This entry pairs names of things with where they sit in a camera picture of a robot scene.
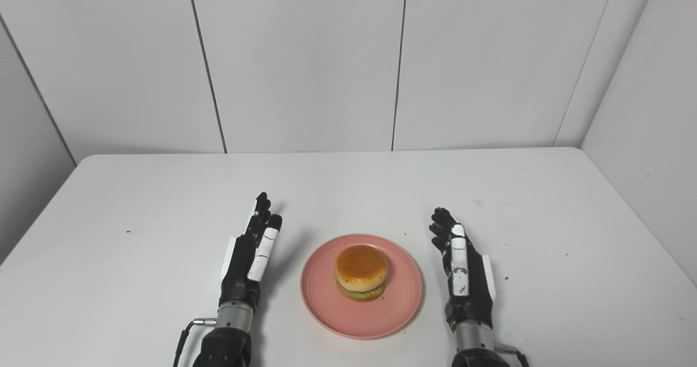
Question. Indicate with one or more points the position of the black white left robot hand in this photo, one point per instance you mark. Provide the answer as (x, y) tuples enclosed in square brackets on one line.
[(239, 269)]

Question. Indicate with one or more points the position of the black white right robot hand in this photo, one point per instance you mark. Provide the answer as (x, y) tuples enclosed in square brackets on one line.
[(476, 291)]

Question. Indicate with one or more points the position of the pink plastic plate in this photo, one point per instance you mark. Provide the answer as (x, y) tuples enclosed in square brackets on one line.
[(362, 318)]

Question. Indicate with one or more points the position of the toy hamburger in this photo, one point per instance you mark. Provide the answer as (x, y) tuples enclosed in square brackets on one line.
[(360, 266)]

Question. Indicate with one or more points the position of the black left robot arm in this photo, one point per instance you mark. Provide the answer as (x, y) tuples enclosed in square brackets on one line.
[(226, 345)]

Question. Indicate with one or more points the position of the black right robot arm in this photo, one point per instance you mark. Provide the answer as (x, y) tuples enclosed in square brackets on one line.
[(476, 350)]

